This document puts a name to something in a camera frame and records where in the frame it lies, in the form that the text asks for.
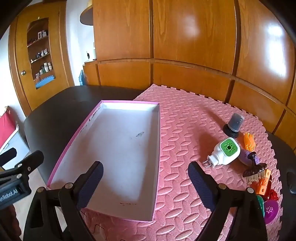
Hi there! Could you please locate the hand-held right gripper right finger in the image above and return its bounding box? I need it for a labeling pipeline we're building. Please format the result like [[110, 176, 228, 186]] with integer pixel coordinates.
[[188, 161, 269, 241]]

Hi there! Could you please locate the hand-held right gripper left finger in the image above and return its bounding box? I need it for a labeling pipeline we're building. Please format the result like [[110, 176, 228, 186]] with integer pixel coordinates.
[[23, 161, 104, 241]]

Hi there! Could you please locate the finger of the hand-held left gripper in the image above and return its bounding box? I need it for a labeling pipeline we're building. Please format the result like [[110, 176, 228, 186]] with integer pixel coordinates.
[[0, 148, 18, 167], [0, 150, 44, 184]]

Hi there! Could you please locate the white plug-in mosquito repeller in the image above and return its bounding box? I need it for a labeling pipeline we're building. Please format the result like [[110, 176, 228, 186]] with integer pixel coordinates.
[[203, 137, 241, 168]]

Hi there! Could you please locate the pink cardboard box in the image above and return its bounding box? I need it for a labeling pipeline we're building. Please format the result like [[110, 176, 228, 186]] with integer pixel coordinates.
[[46, 100, 162, 222]]

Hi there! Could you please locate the purple oval brush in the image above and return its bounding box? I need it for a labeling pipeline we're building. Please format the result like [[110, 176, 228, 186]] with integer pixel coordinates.
[[238, 149, 260, 166]]

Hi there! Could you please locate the brown hair brush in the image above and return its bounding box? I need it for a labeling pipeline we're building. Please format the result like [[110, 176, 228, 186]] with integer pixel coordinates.
[[243, 152, 267, 183]]

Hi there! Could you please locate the orange toy block tower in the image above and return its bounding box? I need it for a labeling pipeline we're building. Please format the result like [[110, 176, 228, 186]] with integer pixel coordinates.
[[251, 169, 271, 195]]

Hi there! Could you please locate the orange plastic toy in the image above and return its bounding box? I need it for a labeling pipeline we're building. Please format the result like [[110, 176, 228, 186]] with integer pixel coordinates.
[[243, 133, 257, 151]]

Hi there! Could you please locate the white board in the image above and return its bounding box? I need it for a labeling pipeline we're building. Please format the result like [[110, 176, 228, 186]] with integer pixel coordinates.
[[0, 125, 30, 172]]

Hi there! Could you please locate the red cloth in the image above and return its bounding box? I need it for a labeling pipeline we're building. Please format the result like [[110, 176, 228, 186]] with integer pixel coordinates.
[[0, 107, 16, 151]]

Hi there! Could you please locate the green plastic toy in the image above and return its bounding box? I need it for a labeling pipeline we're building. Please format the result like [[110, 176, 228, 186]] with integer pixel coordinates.
[[256, 195, 265, 215]]

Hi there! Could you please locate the pink foam mat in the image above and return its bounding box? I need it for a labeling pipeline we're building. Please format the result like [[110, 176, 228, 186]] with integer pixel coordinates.
[[80, 84, 284, 241]]

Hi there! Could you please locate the purple toy strainer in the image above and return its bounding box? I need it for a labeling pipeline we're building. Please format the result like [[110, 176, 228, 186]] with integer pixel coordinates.
[[264, 199, 279, 225]]

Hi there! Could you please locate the blue foam mat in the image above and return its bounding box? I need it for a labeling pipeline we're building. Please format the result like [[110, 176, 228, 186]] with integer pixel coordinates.
[[35, 75, 55, 90]]

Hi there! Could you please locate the black face-hole cushion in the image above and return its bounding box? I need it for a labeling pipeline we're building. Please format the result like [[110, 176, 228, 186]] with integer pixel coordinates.
[[286, 171, 296, 194]]

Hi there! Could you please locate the wooden corner cabinet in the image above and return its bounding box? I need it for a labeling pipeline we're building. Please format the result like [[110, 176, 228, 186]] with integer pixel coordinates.
[[9, 0, 75, 116]]

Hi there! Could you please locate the wooden wardrobe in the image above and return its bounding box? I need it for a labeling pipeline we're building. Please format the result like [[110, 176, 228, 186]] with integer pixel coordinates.
[[80, 0, 296, 151]]

